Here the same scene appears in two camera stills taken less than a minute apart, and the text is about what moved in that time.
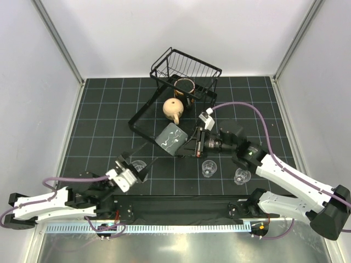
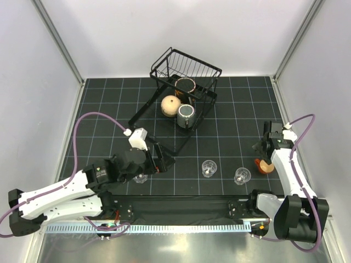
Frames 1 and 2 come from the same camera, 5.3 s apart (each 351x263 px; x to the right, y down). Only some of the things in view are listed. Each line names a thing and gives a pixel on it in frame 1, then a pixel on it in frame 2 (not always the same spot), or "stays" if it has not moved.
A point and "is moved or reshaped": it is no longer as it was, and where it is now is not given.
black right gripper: x=200 y=144 -> x=259 y=146
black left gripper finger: x=142 y=175 -> x=154 y=152
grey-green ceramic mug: x=171 y=138 -> x=185 y=115
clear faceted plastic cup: x=209 y=167 stays
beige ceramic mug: x=173 y=109 is moved or reshaped
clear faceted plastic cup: x=241 y=176 stays
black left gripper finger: x=125 y=155 -> x=164 y=159
